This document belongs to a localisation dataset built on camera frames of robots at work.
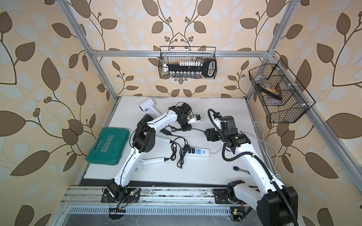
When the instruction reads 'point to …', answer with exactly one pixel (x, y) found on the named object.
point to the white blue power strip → (201, 152)
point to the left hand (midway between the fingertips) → (187, 125)
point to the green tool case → (108, 147)
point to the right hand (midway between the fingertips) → (212, 130)
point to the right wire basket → (283, 99)
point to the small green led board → (134, 191)
